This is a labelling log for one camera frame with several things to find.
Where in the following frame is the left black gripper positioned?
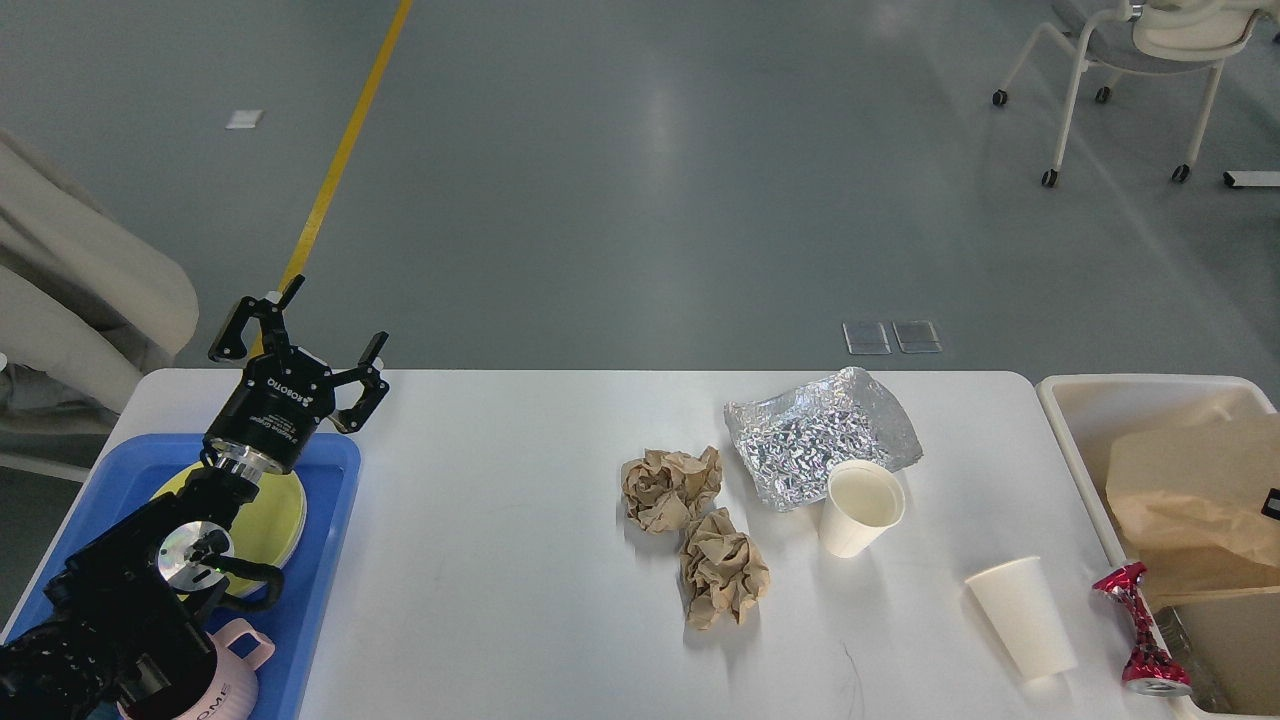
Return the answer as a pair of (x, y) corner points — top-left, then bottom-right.
(204, 274), (390, 475)

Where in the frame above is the large brown paper bag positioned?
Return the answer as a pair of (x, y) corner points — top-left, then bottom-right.
(1105, 414), (1279, 609)

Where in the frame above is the yellow plastic plate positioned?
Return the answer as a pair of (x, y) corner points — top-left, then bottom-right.
(150, 473), (307, 592)

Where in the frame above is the crushed red can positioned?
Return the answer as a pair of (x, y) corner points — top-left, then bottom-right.
(1092, 561), (1192, 698)

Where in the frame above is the white paper cup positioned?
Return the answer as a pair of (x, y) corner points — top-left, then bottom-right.
(964, 555), (1078, 680)
(819, 460), (906, 559)

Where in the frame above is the pink ceramic mug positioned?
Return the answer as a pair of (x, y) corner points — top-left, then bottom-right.
(116, 618), (275, 719)

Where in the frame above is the brown paper ball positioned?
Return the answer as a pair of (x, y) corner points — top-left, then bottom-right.
(620, 446), (723, 534)
(680, 509), (771, 632)

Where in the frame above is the aluminium foil sheet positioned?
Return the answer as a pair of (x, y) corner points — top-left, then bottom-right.
(723, 366), (924, 512)

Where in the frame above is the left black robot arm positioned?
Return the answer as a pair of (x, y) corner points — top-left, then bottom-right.
(3, 275), (389, 719)

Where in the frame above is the white plastic bin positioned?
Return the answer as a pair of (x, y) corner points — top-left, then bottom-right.
(1037, 374), (1279, 719)

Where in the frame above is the blue plastic tray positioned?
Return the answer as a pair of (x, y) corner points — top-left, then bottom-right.
(3, 433), (360, 719)

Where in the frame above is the beige fabric cover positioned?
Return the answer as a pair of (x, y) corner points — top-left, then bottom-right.
(1, 132), (200, 436)

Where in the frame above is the white floor bar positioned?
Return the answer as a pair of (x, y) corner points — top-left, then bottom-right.
(1222, 170), (1280, 190)

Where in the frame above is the right floor socket plate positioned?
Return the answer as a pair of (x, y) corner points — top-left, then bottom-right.
(892, 320), (943, 354)

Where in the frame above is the floor socket plate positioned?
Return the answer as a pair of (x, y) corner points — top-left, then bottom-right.
(892, 320), (943, 354)
(842, 322), (893, 356)

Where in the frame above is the left floor socket plate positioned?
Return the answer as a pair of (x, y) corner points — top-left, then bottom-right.
(842, 322), (893, 356)

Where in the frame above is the white office chair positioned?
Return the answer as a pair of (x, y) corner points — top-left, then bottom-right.
(991, 1), (1277, 188)

